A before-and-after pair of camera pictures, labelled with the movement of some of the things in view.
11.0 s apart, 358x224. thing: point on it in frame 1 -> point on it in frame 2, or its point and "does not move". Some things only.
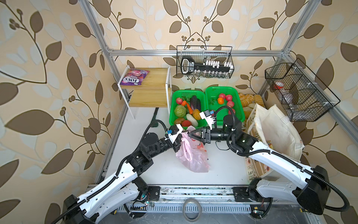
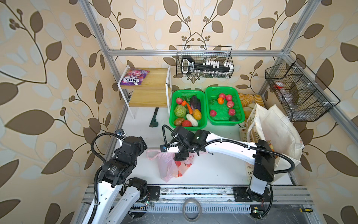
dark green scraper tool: (156, 124) does not move
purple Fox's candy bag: (134, 77) does not move
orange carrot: (184, 103) does not move
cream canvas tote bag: (271, 127) does not move
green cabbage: (180, 111) does not move
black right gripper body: (215, 135) -> (183, 153)
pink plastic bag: (193, 153) -> (168, 168)
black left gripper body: (175, 145) -> (142, 146)
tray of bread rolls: (248, 101) does not move
